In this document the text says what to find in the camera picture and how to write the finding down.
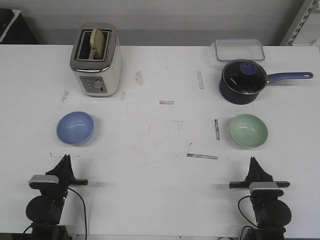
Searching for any green bowl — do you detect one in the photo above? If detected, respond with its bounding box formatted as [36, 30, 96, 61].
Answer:
[229, 114, 269, 149]

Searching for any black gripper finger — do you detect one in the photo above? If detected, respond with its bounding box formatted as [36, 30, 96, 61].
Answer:
[244, 157, 256, 182]
[252, 157, 273, 182]
[45, 154, 67, 175]
[66, 155, 75, 179]

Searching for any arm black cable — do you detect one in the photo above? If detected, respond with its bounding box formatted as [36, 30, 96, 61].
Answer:
[67, 187, 88, 240]
[237, 195, 258, 240]

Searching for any clear blue-rimmed food container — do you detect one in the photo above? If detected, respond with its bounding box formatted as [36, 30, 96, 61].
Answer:
[211, 38, 265, 62]

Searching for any dark blue saucepan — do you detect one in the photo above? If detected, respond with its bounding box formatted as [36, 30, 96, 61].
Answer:
[219, 59, 314, 105]

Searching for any cream two-slot toaster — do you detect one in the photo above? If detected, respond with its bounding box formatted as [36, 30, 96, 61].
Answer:
[70, 23, 123, 97]

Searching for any glass pot lid blue knob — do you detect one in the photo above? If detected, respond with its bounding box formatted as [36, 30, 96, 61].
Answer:
[222, 59, 268, 95]

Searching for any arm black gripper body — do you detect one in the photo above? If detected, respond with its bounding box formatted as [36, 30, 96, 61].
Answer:
[40, 176, 88, 208]
[229, 181, 290, 213]

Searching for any black box at back left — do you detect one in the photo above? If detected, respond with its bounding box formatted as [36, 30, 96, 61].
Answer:
[0, 8, 38, 45]

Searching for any blue bowl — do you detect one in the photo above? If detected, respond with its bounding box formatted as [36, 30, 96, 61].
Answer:
[56, 111, 95, 146]

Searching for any slice of toast bread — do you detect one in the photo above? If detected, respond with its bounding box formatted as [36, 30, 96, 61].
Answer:
[89, 28, 105, 60]

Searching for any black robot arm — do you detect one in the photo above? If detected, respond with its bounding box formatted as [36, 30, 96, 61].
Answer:
[229, 157, 292, 240]
[22, 154, 88, 240]

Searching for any white perforated shelf upright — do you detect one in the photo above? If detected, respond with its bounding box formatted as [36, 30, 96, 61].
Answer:
[279, 0, 320, 47]

